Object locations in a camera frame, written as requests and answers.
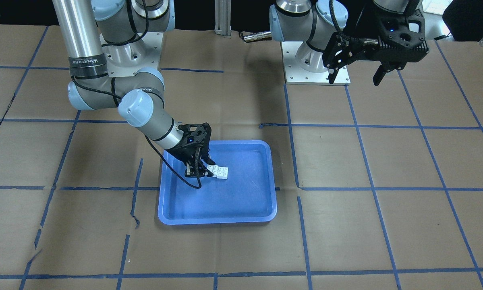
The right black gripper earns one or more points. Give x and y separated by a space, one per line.
183 152

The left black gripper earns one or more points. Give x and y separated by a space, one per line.
370 29

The white block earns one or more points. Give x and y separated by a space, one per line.
221 172
213 169

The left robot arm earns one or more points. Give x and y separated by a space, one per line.
319 40

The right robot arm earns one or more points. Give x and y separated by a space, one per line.
89 25

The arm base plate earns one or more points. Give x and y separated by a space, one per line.
304 66
125 61

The aluminium frame post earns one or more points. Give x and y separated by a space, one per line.
222 15

